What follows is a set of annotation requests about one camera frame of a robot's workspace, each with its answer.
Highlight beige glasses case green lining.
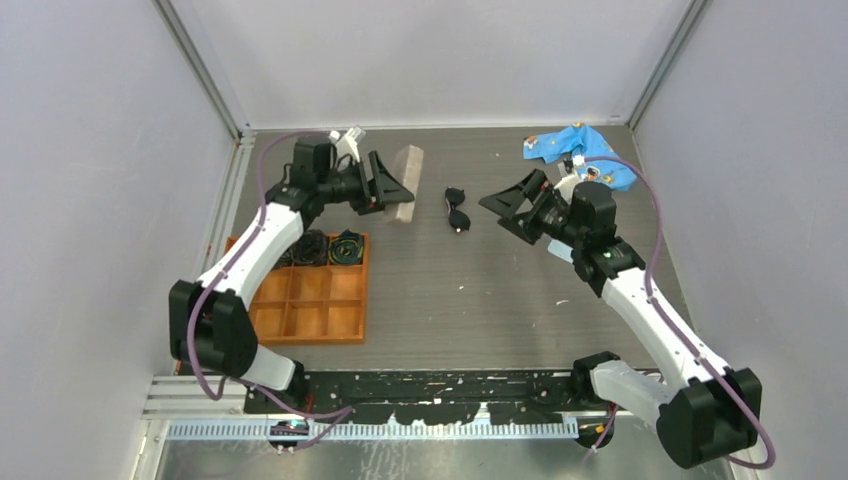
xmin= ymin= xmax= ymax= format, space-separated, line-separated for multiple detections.
xmin=385 ymin=145 xmax=424 ymax=226

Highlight green yellow patterned rolled item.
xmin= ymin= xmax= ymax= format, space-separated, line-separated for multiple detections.
xmin=328 ymin=230 xmax=365 ymax=266

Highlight blue patterned cloth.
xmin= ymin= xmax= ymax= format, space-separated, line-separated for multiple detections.
xmin=522 ymin=123 xmax=638 ymax=191

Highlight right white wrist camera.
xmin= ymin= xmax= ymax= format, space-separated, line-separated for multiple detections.
xmin=555 ymin=153 xmax=585 ymax=200

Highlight dark camouflage rolled item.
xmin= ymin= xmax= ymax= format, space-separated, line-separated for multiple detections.
xmin=273 ymin=249 xmax=293 ymax=269

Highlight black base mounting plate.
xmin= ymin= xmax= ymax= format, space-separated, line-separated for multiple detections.
xmin=271 ymin=369 xmax=610 ymax=426

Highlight black sunglasses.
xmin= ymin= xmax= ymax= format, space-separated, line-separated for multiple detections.
xmin=444 ymin=187 xmax=471 ymax=233

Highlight orange compartment tray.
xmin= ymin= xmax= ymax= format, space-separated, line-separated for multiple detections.
xmin=249 ymin=232 xmax=371 ymax=347

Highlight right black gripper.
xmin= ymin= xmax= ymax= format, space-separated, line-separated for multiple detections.
xmin=480 ymin=169 xmax=586 ymax=250

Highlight black patterned rolled item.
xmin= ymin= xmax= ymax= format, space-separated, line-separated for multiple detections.
xmin=290 ymin=229 xmax=329 ymax=267

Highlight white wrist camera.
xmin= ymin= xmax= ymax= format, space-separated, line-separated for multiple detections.
xmin=555 ymin=153 xmax=585 ymax=200
xmin=328 ymin=125 xmax=366 ymax=163

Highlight light blue lens cloth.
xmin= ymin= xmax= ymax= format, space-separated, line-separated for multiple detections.
xmin=547 ymin=240 xmax=573 ymax=263

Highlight perforated metal cable rail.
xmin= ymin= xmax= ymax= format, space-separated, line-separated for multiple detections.
xmin=165 ymin=417 xmax=579 ymax=442

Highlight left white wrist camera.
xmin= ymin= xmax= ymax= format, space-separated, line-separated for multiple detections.
xmin=328 ymin=125 xmax=366 ymax=163

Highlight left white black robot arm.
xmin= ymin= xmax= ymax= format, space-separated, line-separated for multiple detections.
xmin=168 ymin=134 xmax=415 ymax=414

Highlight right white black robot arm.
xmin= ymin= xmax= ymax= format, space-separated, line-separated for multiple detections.
xmin=479 ymin=169 xmax=763 ymax=469

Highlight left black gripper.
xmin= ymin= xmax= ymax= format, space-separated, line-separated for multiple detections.
xmin=318 ymin=152 xmax=412 ymax=217

